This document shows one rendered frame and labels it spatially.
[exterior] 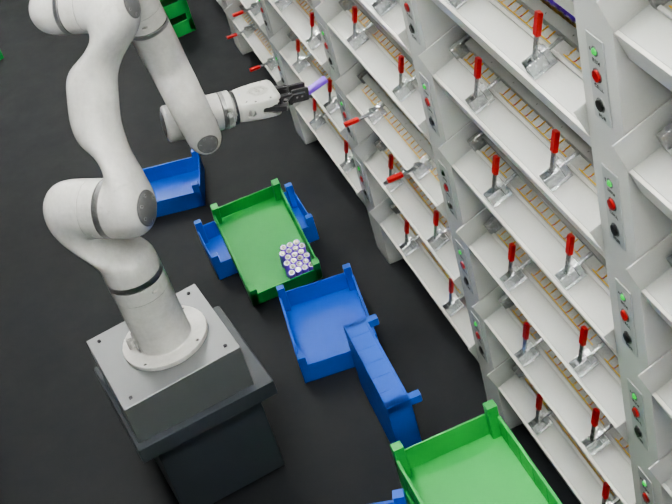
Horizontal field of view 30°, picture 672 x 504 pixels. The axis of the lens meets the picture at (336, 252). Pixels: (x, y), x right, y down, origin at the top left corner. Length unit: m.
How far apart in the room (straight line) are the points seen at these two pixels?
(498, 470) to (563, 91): 0.76
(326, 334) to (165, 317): 0.67
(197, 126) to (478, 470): 0.98
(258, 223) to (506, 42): 1.69
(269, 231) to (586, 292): 1.58
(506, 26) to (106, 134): 0.88
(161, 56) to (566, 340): 1.05
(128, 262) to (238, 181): 1.33
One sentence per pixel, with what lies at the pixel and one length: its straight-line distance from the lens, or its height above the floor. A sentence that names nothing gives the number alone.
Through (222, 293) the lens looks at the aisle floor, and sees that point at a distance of 3.42.
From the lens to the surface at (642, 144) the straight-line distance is 1.59.
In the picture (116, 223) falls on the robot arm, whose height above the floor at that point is 0.76.
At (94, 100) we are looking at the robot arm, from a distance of 2.45.
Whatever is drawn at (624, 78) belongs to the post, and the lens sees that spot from 1.53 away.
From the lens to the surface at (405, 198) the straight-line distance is 2.96.
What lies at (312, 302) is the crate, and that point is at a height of 0.00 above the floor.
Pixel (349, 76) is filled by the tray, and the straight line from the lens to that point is 3.01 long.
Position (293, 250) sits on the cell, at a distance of 3.33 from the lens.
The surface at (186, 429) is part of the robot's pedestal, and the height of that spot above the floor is 0.27.
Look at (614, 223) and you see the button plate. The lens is 1.70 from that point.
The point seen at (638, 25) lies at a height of 1.33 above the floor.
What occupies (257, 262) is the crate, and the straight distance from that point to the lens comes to 3.40.
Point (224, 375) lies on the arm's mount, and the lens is 2.65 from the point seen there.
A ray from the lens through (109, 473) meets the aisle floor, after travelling 3.06.
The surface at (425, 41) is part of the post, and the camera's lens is 2.22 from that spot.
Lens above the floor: 2.07
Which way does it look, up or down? 37 degrees down
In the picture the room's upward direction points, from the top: 16 degrees counter-clockwise
